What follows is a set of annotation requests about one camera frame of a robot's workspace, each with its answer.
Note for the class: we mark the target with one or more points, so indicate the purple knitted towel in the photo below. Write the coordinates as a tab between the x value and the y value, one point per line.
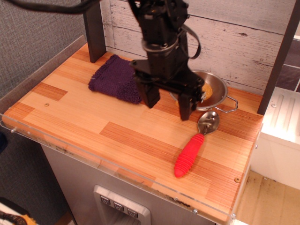
116	79

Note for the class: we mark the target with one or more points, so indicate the white toy sink unit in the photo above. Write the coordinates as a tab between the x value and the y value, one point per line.
277	149

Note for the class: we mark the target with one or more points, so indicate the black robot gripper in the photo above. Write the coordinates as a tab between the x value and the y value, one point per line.
165	69

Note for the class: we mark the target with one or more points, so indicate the clear acrylic edge guard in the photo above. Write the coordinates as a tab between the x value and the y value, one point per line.
133	143

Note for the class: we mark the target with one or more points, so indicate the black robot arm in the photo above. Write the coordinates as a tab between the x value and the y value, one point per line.
164	38

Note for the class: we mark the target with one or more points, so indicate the dark grey right post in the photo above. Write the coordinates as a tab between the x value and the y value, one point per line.
281	56

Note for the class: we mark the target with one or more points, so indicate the silver dispenser button panel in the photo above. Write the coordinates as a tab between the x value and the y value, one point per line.
115	209

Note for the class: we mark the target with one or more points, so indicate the orange fuzzy object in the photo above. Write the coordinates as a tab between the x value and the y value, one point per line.
24	220

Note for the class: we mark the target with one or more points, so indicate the yellow toy chicken leg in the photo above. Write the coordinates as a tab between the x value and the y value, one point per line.
207	91

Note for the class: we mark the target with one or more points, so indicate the small steel bowl with handles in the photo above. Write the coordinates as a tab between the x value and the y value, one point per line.
220	91

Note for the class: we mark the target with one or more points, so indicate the red handled metal spoon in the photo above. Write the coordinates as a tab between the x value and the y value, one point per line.
207	124

